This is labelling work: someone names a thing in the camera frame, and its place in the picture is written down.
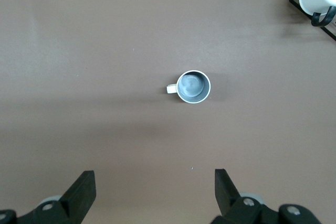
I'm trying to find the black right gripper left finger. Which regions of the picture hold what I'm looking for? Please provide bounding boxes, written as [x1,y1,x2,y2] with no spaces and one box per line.
[0,170,97,224]

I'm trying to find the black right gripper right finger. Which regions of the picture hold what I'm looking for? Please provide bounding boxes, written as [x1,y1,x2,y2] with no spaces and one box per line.
[214,168,322,224]

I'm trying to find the black wire rack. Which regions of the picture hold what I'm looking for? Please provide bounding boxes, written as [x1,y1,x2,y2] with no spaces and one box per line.
[288,0,336,41]

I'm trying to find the grey mug with cream handle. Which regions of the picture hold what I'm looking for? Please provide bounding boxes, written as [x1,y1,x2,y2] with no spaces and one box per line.
[166,70,212,104]

